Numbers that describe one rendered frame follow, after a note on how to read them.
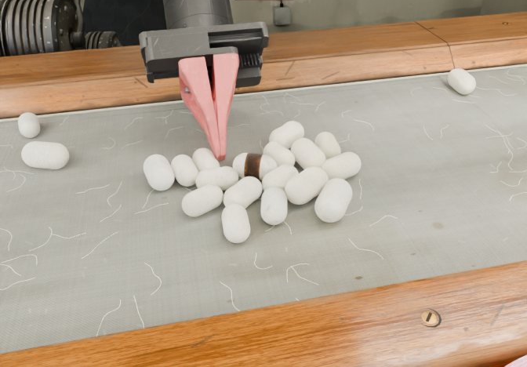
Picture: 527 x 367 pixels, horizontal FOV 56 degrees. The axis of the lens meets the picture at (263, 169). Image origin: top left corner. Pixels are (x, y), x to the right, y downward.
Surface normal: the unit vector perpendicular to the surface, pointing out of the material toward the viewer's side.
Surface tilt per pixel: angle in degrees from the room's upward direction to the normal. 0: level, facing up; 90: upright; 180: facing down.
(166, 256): 0
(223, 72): 63
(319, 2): 90
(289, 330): 0
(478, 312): 0
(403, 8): 89
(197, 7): 42
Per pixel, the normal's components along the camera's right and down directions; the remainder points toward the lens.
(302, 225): -0.02, -0.83
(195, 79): 0.18, 0.10
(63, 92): 0.13, -0.21
